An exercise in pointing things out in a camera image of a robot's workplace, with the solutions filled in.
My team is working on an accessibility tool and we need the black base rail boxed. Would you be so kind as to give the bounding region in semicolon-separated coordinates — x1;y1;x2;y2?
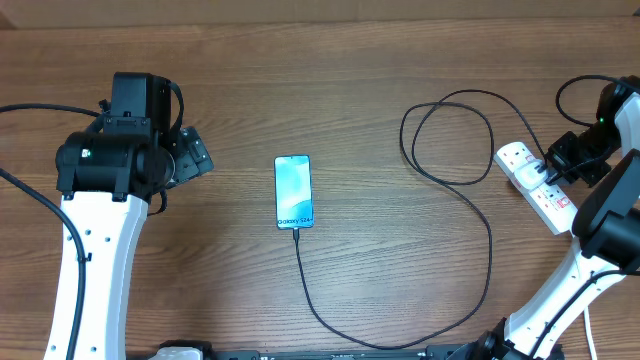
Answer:
124;339;566;360

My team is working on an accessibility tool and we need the black USB charging cable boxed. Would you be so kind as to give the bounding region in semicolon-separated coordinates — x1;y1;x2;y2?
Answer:
292;89;551;351

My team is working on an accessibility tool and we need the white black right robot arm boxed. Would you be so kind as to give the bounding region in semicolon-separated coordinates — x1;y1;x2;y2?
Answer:
451;76;639;359

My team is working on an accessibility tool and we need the blue Galaxy smartphone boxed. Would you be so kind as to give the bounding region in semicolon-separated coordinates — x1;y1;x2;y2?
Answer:
274;155;315;230

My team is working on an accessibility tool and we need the white power strip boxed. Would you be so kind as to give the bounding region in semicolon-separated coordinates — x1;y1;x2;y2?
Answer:
494;142;577;235

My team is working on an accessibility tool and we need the white charger plug adapter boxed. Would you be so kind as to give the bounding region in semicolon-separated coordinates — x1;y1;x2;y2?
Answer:
514;159;549;192

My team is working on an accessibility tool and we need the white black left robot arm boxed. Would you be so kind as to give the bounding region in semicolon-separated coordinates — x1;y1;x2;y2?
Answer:
45;72;214;359

